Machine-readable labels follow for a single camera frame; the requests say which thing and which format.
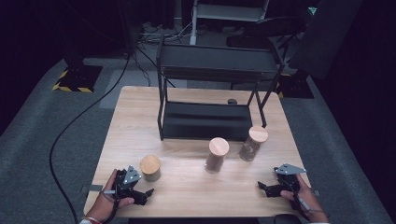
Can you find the person's left hand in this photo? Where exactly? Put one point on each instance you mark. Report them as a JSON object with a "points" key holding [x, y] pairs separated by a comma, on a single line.
{"points": [[102, 205]]}

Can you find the tall jar greyish contents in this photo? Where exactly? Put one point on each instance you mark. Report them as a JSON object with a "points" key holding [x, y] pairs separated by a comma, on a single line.
{"points": [[258, 134]]}

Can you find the teal indicator light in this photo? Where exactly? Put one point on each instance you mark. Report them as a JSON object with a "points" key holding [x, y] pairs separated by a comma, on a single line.
{"points": [[312, 10]]}

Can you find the tall jar reddish contents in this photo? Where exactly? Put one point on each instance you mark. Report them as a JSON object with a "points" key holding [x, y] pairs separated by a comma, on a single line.
{"points": [[218, 146]]}

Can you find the small black round knob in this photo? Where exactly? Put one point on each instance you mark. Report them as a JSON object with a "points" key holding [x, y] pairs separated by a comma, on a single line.
{"points": [[232, 101]]}

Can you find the short glass jar wooden lid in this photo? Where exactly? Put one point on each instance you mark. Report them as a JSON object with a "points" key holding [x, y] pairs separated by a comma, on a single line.
{"points": [[150, 164]]}

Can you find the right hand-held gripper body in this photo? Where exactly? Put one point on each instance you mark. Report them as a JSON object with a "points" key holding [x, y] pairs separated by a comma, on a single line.
{"points": [[288, 179]]}

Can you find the grey tape strip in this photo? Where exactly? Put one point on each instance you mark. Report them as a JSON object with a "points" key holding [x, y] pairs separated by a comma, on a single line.
{"points": [[316, 193], [93, 188]]}

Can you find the black chair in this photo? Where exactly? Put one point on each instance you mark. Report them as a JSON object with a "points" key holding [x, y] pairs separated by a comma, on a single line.
{"points": [[267, 26]]}

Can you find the yellow-black striped base plate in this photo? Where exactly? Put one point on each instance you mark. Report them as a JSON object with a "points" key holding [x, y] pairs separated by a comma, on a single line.
{"points": [[295, 88], [79, 79]]}

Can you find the large dark panel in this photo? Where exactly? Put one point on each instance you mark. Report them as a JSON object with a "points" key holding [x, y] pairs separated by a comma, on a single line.
{"points": [[323, 37]]}

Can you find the person's right hand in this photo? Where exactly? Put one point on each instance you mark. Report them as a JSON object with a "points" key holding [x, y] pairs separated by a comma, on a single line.
{"points": [[306, 202]]}

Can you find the white metal stand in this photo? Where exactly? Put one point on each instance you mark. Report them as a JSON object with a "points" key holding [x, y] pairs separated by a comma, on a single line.
{"points": [[229, 12]]}

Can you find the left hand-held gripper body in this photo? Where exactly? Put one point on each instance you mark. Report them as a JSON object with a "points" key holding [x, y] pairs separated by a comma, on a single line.
{"points": [[132, 175]]}

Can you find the black two-tier metal rack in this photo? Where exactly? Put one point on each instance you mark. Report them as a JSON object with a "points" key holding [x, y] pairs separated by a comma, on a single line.
{"points": [[205, 119]]}

